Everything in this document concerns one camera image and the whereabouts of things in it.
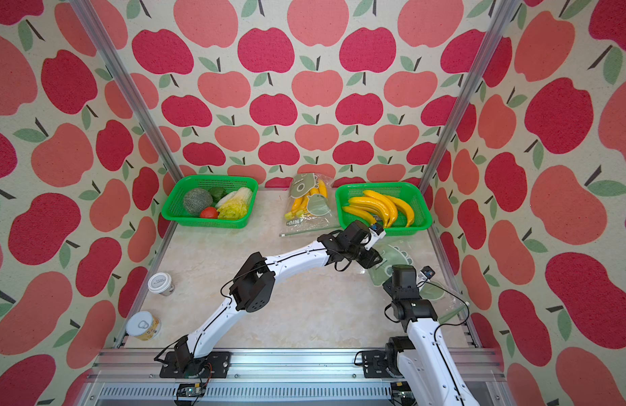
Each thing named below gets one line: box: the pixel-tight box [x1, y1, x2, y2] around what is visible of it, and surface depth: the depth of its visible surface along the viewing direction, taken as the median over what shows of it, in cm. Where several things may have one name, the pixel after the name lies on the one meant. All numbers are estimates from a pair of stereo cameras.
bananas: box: [284, 179, 329, 220], surface depth 110 cm
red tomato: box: [199, 206, 220, 220], surface depth 106 cm
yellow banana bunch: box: [341, 189, 416, 229], surface depth 107 cm
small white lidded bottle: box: [147, 272, 175, 297], surface depth 86 cm
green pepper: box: [208, 186, 227, 203], surface depth 116 cm
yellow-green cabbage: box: [214, 186, 253, 221], surface depth 109 cm
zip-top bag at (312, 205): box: [279, 172, 341, 237], surface depth 106 cm
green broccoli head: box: [183, 187, 214, 216], surface depth 106 cm
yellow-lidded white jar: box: [126, 311, 162, 341], surface depth 79 cm
